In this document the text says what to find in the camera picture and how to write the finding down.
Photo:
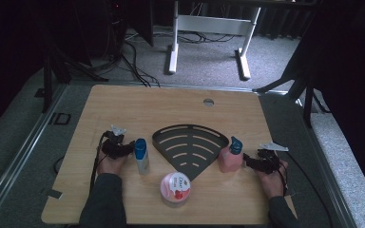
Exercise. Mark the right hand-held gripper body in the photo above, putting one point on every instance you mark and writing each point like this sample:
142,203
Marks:
267,161

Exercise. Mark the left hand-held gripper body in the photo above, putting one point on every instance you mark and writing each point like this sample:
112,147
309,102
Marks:
115,147

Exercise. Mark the white bottle with blue cap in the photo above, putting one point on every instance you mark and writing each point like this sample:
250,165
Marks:
142,158

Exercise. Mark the pink pump bottle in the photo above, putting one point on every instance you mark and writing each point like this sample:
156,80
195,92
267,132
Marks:
229,161

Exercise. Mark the pink round jar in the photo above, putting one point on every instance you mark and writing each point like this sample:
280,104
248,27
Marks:
175,189

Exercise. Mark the black fan-shaped corner shelf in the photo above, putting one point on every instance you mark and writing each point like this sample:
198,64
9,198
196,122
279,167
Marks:
190,148

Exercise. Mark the person's left hand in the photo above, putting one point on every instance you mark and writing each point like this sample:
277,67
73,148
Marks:
112,166

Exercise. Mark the person's right hand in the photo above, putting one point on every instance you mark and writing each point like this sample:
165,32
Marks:
275,183

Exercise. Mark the black metal stand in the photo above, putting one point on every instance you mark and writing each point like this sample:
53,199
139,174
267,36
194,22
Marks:
307,101
49,82

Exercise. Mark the black equipment rack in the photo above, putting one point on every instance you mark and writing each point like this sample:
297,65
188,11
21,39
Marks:
114,25

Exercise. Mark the dark pleated curtain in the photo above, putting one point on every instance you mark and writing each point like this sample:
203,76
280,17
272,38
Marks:
282,22

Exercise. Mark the metal platform rail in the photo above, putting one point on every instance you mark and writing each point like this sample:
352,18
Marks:
177,85
22,152
329,164

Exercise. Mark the black rectangular bracket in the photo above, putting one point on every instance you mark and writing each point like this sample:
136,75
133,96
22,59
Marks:
60,118

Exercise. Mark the white metal desk frame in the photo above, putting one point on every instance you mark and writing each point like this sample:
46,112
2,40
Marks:
215,23

